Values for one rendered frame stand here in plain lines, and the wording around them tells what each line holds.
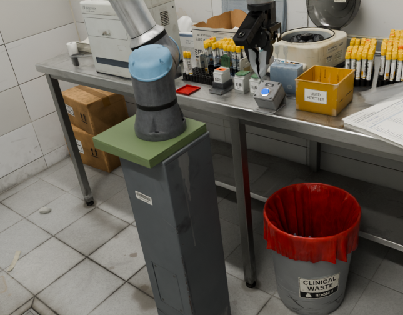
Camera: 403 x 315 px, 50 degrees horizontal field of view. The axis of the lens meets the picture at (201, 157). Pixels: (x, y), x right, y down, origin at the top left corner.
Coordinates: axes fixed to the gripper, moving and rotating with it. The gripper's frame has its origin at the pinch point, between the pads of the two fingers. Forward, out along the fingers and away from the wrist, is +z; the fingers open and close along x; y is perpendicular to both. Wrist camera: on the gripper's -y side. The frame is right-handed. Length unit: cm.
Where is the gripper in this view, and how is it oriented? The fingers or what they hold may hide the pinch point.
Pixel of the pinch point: (259, 74)
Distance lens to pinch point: 131.2
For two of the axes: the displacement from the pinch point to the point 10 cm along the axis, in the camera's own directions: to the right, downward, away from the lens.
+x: -7.6, -2.5, 6.0
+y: 6.4, -4.5, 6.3
